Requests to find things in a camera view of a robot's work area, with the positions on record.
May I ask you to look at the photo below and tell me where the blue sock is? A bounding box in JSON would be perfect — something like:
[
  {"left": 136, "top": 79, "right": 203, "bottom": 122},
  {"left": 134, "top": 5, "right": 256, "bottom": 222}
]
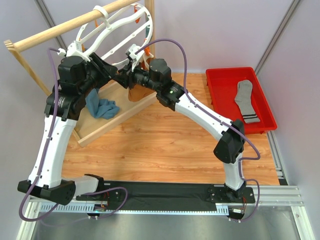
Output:
[{"left": 85, "top": 88, "right": 120, "bottom": 120}]

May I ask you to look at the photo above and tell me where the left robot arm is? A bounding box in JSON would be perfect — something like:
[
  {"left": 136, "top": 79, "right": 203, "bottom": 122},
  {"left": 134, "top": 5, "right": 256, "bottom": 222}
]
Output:
[{"left": 17, "top": 53, "right": 118, "bottom": 206}]

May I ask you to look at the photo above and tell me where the aluminium frame rail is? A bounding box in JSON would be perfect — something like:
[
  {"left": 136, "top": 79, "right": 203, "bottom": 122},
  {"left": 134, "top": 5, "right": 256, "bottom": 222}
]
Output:
[{"left": 31, "top": 179, "right": 315, "bottom": 239}]

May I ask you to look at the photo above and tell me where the red plastic tray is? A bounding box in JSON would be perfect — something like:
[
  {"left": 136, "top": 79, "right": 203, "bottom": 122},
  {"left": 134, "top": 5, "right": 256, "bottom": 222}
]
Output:
[{"left": 205, "top": 67, "right": 277, "bottom": 135}]

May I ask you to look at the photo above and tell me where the wooden hanger rack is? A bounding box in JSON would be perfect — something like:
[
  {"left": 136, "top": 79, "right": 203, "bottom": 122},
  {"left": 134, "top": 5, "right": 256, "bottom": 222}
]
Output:
[{"left": 3, "top": 0, "right": 169, "bottom": 147}]

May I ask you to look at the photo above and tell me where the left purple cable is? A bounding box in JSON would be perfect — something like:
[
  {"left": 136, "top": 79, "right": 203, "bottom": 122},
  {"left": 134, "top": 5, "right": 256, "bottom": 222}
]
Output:
[{"left": 18, "top": 47, "right": 129, "bottom": 227}]

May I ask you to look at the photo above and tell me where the brown sock with cream cuff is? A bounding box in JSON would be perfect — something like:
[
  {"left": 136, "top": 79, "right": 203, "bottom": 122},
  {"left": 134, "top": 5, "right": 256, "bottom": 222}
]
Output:
[{"left": 128, "top": 58, "right": 154, "bottom": 102}]

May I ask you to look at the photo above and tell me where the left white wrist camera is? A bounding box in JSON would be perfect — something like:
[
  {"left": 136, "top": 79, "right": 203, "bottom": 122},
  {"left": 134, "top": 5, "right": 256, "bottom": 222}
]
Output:
[{"left": 57, "top": 40, "right": 91, "bottom": 62}]

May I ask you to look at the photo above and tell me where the grey striped sock in tray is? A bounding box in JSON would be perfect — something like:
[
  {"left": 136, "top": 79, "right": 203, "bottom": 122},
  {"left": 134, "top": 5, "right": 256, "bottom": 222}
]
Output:
[{"left": 234, "top": 79, "right": 260, "bottom": 124}]

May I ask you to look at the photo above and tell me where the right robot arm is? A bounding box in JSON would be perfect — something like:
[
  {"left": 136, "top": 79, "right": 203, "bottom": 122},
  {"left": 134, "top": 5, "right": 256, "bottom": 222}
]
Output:
[{"left": 113, "top": 58, "right": 246, "bottom": 200}]

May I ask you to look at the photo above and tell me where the white round clip hanger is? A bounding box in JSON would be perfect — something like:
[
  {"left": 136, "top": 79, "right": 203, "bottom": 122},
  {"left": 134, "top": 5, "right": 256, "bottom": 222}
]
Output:
[{"left": 74, "top": 2, "right": 154, "bottom": 69}]

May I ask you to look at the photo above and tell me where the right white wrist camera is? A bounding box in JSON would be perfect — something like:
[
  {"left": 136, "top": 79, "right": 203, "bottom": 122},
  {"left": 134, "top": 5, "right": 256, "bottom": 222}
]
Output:
[{"left": 125, "top": 44, "right": 145, "bottom": 72}]

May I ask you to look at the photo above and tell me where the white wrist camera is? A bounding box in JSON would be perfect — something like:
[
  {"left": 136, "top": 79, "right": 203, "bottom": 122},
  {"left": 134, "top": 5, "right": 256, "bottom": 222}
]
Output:
[
  {"left": 125, "top": 44, "right": 145, "bottom": 72},
  {"left": 57, "top": 40, "right": 91, "bottom": 62}
]

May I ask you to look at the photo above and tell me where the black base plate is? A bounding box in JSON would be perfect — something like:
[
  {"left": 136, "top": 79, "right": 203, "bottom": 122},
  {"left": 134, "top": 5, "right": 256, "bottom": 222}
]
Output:
[{"left": 76, "top": 181, "right": 256, "bottom": 212}]

